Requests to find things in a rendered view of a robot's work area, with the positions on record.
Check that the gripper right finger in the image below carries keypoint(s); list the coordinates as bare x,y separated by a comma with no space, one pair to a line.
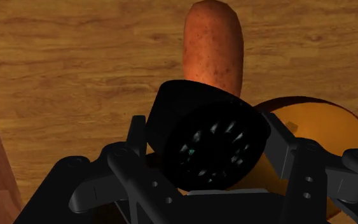
305,167

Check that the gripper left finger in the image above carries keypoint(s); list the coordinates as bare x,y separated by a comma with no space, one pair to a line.
129,173

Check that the black round perforated container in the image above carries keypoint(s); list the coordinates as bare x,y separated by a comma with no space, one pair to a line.
203,130

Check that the orange bowl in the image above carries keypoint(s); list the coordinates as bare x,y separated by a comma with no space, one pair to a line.
324,127

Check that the reddish brown potato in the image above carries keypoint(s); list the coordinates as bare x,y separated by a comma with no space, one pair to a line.
212,46

